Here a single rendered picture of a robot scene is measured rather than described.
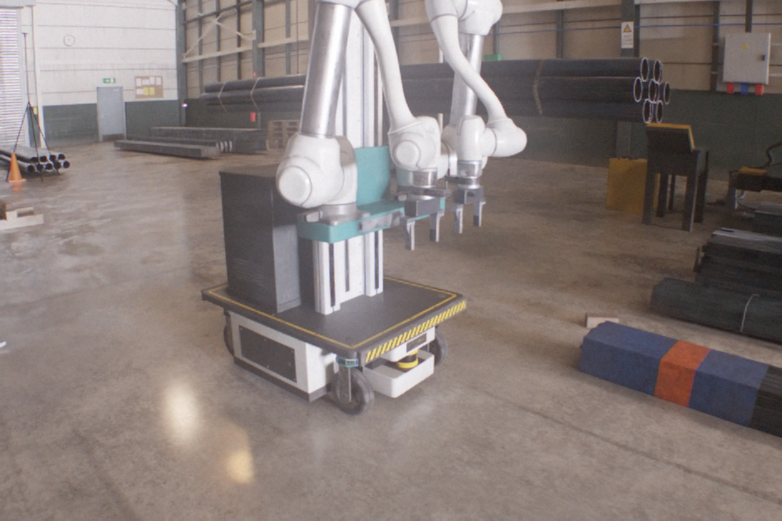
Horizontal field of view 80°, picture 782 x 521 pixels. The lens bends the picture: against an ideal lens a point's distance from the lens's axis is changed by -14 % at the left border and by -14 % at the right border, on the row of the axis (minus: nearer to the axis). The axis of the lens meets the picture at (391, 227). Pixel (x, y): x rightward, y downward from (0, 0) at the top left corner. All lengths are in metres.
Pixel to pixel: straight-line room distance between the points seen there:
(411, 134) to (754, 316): 2.12
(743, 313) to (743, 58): 7.13
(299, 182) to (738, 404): 1.71
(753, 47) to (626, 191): 4.42
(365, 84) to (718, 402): 1.80
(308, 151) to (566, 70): 2.74
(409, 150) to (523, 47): 10.26
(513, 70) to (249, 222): 2.64
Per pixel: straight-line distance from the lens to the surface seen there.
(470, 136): 1.84
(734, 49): 9.81
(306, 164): 1.49
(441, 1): 2.03
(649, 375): 2.28
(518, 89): 4.06
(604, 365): 2.35
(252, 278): 2.17
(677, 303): 3.08
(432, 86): 4.54
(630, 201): 6.12
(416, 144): 1.43
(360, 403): 1.95
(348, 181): 1.70
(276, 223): 2.01
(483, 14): 2.13
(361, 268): 2.22
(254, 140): 12.53
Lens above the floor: 1.09
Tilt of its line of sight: 13 degrees down
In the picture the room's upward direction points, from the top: straight up
